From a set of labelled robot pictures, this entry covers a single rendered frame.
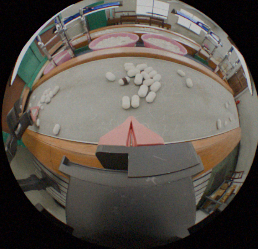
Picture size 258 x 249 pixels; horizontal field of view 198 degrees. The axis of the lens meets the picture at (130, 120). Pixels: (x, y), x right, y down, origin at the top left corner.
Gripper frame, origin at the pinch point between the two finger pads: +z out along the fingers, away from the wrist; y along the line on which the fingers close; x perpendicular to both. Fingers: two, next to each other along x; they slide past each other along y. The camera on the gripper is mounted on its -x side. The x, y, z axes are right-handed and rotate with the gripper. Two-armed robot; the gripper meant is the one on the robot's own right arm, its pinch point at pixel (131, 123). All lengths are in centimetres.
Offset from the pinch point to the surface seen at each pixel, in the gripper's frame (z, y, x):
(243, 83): 81, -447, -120
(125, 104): 7.7, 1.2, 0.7
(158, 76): 14.4, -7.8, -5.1
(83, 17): 31, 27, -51
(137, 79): 12.9, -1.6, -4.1
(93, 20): 211, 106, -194
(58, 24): 11.4, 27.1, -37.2
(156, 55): 23.7, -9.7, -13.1
